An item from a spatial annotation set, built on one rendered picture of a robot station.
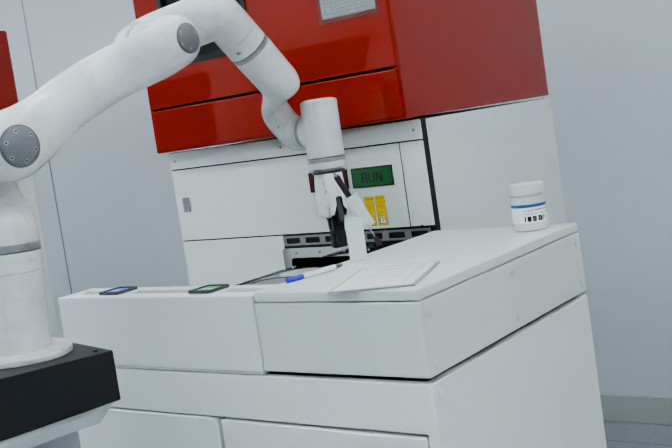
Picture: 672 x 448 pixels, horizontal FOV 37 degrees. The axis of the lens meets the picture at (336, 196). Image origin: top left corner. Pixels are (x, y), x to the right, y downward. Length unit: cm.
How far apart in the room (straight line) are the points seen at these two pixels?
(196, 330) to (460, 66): 96
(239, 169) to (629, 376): 182
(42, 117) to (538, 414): 103
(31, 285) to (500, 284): 81
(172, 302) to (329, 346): 37
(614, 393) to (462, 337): 222
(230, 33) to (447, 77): 58
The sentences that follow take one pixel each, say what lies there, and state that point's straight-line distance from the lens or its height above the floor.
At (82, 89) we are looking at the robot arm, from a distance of 183.
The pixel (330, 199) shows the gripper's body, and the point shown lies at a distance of 217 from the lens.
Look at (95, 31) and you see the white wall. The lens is 524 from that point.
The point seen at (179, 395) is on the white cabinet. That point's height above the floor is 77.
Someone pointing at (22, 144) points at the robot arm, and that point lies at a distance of 171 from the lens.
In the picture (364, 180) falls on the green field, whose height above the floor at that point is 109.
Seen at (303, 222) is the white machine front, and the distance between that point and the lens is 247.
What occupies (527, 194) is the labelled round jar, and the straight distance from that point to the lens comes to 202.
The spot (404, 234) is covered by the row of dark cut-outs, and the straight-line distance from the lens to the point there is 230.
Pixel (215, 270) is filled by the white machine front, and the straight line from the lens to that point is 270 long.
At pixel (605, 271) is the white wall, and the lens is 373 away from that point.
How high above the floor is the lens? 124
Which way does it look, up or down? 4 degrees down
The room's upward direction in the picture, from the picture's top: 8 degrees counter-clockwise
